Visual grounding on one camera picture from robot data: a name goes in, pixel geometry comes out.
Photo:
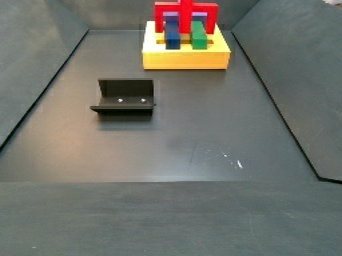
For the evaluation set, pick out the green long block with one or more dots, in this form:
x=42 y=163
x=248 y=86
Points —
x=197 y=36

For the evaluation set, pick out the black angled holder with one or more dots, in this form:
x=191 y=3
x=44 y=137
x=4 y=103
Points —
x=124 y=95

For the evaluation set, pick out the blue long block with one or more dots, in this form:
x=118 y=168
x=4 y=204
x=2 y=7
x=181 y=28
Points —
x=171 y=35

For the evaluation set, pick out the red cross-shaped block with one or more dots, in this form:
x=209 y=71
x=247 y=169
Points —
x=184 y=8

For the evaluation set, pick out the purple cross block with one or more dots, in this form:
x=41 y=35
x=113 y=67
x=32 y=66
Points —
x=172 y=16

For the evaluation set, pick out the yellow base board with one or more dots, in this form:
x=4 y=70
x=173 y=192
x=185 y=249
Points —
x=157 y=58

